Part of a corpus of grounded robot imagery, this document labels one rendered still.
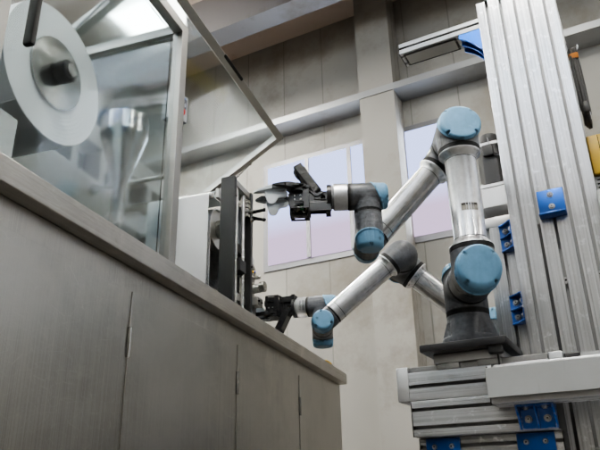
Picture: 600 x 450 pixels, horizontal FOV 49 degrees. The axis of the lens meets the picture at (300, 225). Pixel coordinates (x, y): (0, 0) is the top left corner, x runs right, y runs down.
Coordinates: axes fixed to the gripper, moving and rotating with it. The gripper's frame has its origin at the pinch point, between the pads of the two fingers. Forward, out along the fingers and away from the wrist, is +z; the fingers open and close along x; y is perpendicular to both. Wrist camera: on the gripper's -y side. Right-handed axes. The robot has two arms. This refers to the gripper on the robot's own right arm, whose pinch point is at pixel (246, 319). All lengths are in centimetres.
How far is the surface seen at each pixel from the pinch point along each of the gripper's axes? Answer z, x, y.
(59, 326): -29, 143, -38
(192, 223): 3.3, 41.3, 23.7
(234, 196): -15, 49, 27
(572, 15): -175, -222, 273
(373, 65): -18, -228, 271
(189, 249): 3.9, 41.3, 14.4
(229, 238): -14, 49, 13
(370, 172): -9, -230, 172
